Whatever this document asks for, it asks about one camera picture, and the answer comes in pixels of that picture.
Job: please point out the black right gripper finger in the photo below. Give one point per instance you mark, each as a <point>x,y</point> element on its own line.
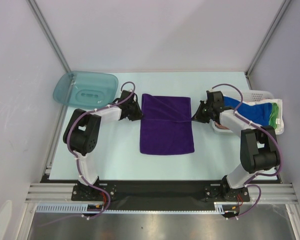
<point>199,114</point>
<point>200,119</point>

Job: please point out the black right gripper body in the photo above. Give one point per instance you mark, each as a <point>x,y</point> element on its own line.
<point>203,114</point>

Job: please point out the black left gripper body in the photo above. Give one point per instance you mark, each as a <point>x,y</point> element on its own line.
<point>134,108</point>

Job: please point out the purple towel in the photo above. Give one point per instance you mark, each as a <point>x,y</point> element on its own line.
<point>166,126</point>

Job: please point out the blue towel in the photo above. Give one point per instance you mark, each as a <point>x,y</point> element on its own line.
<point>258,113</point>

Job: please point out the green microfibre towel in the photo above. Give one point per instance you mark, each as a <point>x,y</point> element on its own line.
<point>274,115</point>

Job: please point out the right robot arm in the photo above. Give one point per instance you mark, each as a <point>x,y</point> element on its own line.
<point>260,154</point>

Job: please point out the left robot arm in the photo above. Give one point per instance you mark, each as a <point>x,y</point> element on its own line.
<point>82,132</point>

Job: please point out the pink towel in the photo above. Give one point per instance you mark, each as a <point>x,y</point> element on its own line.
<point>220,126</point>

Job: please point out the white plastic basket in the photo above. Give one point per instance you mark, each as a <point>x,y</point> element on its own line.
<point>233,98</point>

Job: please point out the teal plastic bin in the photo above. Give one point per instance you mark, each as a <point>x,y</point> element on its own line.
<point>86,90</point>

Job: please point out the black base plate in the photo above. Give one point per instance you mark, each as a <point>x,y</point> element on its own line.
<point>158,195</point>

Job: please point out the aluminium frame rail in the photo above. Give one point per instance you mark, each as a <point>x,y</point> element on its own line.
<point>62,192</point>

